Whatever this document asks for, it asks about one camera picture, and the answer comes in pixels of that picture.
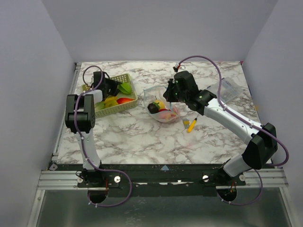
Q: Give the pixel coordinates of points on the clear zip top bag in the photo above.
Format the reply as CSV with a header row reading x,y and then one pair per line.
x,y
156,92

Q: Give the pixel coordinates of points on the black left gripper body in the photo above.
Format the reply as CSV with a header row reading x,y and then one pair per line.
x,y
111,87

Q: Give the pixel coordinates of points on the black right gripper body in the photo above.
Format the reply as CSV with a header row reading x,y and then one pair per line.
x,y
169,92

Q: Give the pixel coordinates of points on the green leaf toy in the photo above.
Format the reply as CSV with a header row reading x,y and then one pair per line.
x,y
125,88

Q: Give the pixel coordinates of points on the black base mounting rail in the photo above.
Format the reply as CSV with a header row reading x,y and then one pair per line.
x,y
143,180

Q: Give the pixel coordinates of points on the yellow handled screwdriver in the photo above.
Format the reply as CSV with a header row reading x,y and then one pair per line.
x,y
192,124

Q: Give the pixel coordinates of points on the yellow hex key set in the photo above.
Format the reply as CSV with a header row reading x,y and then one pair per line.
x,y
186,123

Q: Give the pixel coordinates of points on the green cabbage toy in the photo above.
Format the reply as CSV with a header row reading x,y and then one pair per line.
x,y
99,106

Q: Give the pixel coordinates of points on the yellow banana toy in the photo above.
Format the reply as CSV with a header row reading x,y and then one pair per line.
x,y
110,102

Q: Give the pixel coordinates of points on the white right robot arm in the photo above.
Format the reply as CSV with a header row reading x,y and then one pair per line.
x,y
258,138

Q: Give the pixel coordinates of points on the clear plastic screw box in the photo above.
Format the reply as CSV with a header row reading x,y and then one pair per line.
x,y
229,90

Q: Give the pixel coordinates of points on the yellow pear toy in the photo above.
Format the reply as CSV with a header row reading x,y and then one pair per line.
x,y
159,104

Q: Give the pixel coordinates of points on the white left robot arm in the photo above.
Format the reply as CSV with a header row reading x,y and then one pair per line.
x,y
80,118

